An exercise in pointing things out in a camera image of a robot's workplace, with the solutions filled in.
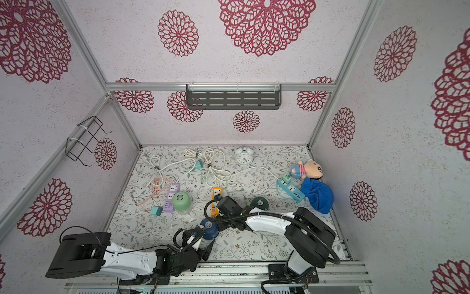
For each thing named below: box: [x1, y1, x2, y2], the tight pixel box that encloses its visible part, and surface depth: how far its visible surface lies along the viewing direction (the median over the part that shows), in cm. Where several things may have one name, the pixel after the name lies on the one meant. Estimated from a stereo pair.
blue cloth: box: [301, 177, 335, 215], surface depth 94 cm
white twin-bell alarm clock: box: [234, 145, 254, 166], surface depth 107 cm
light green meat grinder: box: [172, 191, 193, 214], surface depth 87 cm
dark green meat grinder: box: [251, 196, 270, 211], surface depth 85 cm
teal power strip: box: [277, 177, 306, 203], surface depth 98 cm
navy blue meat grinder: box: [200, 218, 220, 240], surface depth 78 cm
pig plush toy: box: [290, 159, 324, 180], surface depth 102 cm
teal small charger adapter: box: [150, 206, 164, 217], surface depth 92 cm
